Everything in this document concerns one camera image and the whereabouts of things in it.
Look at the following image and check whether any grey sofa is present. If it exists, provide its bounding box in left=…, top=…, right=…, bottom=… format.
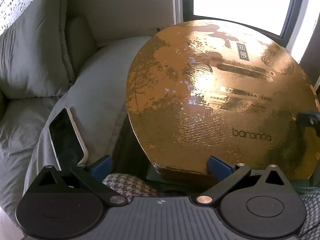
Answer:
left=0, top=0, right=176, bottom=230

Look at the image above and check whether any gold round box lid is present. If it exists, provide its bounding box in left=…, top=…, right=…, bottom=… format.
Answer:
left=126, top=20, right=319, bottom=180

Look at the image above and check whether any window with dark frame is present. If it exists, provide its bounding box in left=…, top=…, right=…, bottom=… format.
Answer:
left=176, top=0, right=319, bottom=62

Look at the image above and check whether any smartphone with white case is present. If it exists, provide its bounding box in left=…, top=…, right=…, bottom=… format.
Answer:
left=49, top=108, right=88, bottom=171

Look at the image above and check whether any houndstooth fabric clothing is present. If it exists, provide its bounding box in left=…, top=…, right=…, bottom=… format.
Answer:
left=103, top=173, right=158, bottom=203

